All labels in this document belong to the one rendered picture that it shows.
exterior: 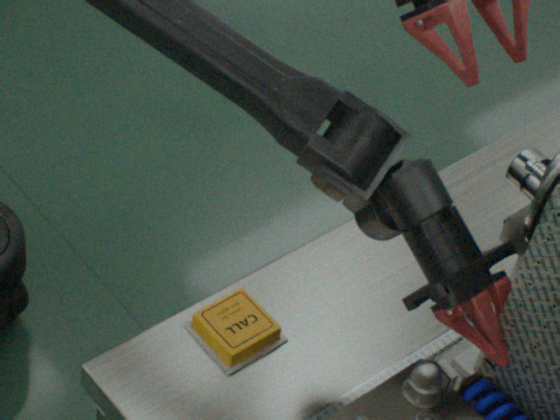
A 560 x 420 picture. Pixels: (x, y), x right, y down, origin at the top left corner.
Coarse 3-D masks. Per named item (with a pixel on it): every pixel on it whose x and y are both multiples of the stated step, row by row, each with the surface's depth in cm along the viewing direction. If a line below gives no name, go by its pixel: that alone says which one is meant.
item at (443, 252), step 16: (448, 208) 117; (432, 224) 115; (448, 224) 115; (464, 224) 117; (416, 240) 116; (432, 240) 115; (448, 240) 115; (464, 240) 116; (416, 256) 117; (432, 256) 115; (448, 256) 115; (464, 256) 115; (480, 256) 116; (496, 256) 117; (432, 272) 116; (448, 272) 115; (464, 272) 114; (432, 288) 113; (416, 304) 117
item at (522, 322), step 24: (528, 264) 109; (528, 288) 110; (552, 288) 108; (504, 312) 114; (528, 312) 112; (552, 312) 109; (504, 336) 116; (528, 336) 113; (552, 336) 111; (528, 360) 115; (552, 360) 112; (504, 384) 119; (528, 384) 116; (552, 384) 113; (528, 408) 118; (552, 408) 115
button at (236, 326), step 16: (240, 288) 138; (224, 304) 136; (240, 304) 136; (256, 304) 137; (192, 320) 136; (208, 320) 134; (224, 320) 135; (240, 320) 135; (256, 320) 135; (272, 320) 136; (208, 336) 134; (224, 336) 133; (240, 336) 134; (256, 336) 134; (272, 336) 135; (224, 352) 133; (240, 352) 132; (256, 352) 135
